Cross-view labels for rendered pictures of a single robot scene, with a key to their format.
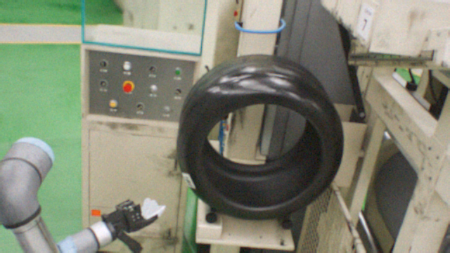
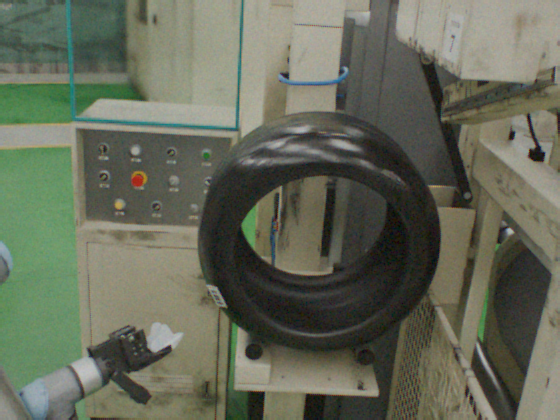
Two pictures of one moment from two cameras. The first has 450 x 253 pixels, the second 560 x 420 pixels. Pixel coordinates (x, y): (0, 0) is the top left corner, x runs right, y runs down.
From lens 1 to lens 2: 17 cm
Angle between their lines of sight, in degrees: 5
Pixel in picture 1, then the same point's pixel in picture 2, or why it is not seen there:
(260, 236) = (328, 377)
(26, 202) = not seen: outside the picture
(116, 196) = not seen: hidden behind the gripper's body
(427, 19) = (541, 25)
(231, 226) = (286, 365)
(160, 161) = (188, 283)
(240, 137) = (294, 238)
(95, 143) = (96, 262)
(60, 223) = not seen: hidden behind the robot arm
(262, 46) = (318, 103)
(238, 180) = (293, 299)
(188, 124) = (211, 212)
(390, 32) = (489, 48)
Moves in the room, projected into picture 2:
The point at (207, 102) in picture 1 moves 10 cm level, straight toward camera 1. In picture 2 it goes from (236, 179) to (232, 194)
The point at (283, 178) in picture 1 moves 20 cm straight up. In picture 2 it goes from (358, 292) to (367, 226)
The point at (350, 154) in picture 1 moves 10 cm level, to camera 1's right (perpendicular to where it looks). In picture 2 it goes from (454, 254) to (490, 257)
